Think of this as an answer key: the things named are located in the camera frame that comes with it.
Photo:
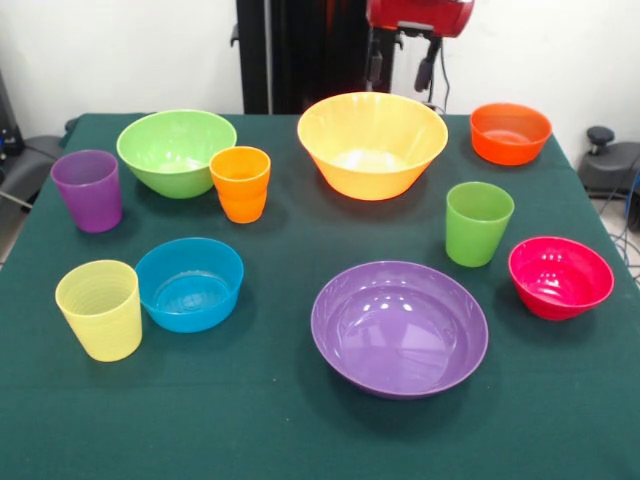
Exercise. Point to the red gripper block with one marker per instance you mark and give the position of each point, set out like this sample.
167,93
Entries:
420,12

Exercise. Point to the purple bowl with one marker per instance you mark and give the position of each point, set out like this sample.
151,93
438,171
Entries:
400,335

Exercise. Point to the large yellow-orange bowl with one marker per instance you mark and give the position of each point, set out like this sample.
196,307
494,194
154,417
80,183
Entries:
370,175

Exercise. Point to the red-orange bowl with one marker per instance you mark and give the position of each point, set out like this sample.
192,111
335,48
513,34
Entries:
510,147

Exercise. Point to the green cup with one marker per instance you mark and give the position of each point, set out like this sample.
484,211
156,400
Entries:
475,235

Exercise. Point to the orange cup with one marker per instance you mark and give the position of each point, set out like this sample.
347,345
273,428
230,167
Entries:
240,190

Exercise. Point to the dark grey stand base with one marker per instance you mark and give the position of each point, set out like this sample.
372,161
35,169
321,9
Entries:
30,165
610,170

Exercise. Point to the green bowl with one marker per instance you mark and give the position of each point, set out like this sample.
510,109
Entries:
170,150

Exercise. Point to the pink bowl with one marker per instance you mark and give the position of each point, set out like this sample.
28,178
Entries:
560,285

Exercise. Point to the blue bowl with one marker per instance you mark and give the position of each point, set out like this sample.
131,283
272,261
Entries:
187,295

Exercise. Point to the purple cup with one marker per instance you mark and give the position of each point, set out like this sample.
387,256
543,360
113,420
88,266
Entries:
92,200

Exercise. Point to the dark green tablecloth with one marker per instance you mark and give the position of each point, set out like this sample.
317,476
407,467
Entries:
320,425

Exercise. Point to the yellow cup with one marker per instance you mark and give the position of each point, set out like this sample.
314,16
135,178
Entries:
100,320

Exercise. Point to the black electronic device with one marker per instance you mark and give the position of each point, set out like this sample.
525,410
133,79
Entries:
7,125

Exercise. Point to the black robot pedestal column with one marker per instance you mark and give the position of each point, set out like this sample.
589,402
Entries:
310,50

